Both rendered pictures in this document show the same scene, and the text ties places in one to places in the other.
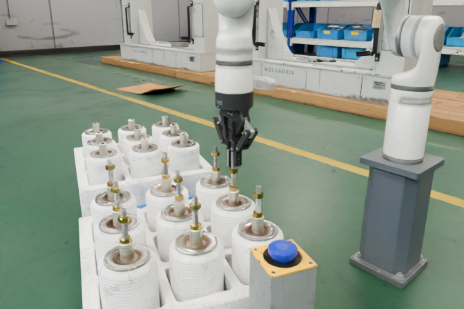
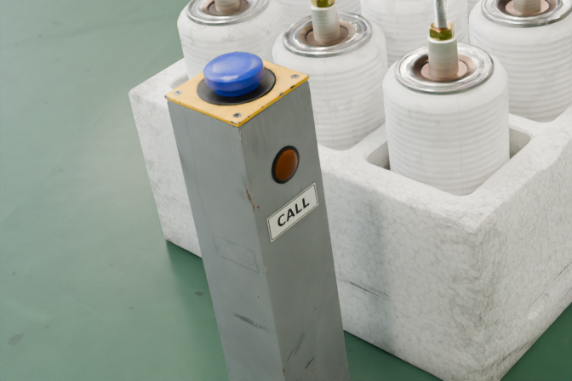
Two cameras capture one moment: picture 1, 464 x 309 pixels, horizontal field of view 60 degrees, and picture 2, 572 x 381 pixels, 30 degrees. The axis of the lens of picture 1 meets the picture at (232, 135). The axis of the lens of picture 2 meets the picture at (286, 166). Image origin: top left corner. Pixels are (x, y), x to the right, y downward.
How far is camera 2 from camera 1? 71 cm
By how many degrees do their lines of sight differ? 63
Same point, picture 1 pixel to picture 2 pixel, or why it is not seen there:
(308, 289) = (232, 164)
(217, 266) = (320, 92)
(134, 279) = (195, 40)
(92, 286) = not seen: hidden behind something
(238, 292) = (335, 162)
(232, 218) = (477, 33)
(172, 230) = (363, 5)
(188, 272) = not seen: hidden behind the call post
